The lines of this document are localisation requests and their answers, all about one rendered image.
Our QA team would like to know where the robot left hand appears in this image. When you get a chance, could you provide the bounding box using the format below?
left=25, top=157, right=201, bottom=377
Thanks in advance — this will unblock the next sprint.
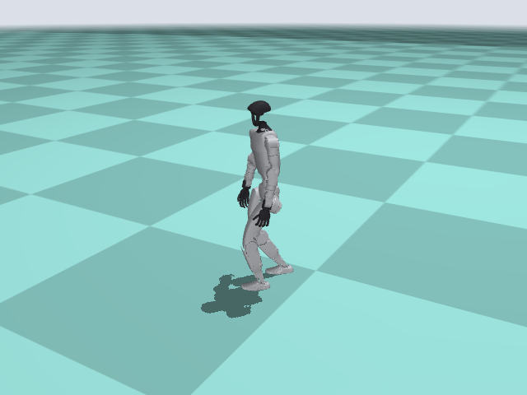
left=253, top=199, right=273, bottom=227

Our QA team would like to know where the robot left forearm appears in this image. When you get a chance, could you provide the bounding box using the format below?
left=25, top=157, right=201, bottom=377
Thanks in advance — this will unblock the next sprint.
left=264, top=170, right=277, bottom=208

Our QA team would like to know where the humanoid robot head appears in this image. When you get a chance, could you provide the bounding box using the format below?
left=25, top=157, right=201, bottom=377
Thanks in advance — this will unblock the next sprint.
left=247, top=100, right=272, bottom=133

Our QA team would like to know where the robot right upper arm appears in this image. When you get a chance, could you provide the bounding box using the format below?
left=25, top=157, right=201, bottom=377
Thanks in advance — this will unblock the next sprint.
left=248, top=128, right=256, bottom=165

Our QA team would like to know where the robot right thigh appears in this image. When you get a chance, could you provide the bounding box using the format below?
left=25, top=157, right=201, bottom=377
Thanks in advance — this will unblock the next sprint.
left=248, top=187, right=268, bottom=244

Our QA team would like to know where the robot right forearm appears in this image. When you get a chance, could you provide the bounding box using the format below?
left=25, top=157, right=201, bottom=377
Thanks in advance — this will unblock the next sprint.
left=244, top=161, right=257, bottom=187

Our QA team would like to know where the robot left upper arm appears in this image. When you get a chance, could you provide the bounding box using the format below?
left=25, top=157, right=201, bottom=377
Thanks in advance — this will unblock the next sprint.
left=264, top=135, right=279, bottom=176

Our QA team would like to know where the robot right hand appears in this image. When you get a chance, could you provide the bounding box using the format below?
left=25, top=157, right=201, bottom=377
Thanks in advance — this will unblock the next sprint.
left=237, top=180, right=251, bottom=208

